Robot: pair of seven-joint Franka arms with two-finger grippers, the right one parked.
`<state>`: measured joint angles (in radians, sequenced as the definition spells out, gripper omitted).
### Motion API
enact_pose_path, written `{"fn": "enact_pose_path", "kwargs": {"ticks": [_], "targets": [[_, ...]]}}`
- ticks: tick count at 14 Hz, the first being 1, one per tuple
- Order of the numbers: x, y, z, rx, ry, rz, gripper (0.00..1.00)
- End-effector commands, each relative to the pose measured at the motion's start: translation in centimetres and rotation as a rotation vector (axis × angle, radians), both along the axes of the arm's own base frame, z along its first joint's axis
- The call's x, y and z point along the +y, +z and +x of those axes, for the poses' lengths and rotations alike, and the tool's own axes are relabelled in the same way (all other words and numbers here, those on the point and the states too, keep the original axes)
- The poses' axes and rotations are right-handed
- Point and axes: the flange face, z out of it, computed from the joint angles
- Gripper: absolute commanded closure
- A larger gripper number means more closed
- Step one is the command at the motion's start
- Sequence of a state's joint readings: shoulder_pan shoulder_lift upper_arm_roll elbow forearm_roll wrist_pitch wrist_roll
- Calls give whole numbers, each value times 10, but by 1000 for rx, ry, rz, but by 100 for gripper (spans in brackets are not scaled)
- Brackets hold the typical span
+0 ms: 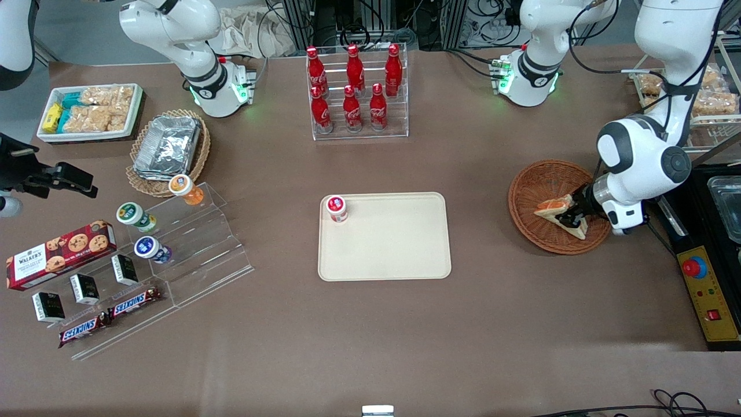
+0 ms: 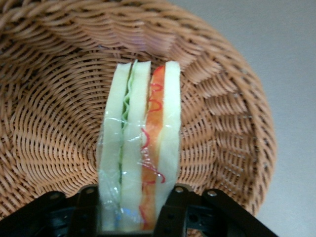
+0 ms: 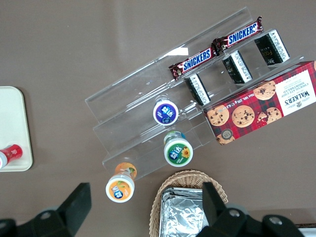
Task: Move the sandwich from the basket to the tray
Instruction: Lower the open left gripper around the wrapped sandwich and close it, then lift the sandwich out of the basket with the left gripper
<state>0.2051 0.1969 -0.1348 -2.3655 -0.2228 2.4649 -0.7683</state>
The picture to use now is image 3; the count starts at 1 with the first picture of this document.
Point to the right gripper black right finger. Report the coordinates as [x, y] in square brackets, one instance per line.
[214, 205]

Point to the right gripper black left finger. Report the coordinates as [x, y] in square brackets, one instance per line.
[74, 209]

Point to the light tan wicker basket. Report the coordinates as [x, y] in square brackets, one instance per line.
[170, 182]

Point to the beige plastic tray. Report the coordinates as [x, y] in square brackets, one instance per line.
[14, 123]

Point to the silver foil pack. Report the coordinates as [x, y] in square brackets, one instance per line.
[182, 217]
[163, 209]

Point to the orange cap small bottle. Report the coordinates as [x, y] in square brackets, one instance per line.
[120, 188]

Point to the green cap small bottle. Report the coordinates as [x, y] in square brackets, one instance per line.
[178, 153]

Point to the red cap small bottle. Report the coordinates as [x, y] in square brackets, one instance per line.
[12, 153]

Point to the white rectangular bin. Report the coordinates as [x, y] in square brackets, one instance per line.
[310, 232]

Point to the purple cap small bottle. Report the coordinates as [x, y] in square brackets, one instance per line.
[165, 112]

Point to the red Walkers cookie box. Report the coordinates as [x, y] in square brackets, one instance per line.
[266, 103]

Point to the small black box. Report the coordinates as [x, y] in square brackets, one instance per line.
[237, 66]
[197, 89]
[271, 48]

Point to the clear acrylic stepped stand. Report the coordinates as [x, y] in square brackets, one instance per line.
[138, 81]

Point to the Snickers chocolate bar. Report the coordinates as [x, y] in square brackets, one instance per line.
[240, 35]
[196, 61]

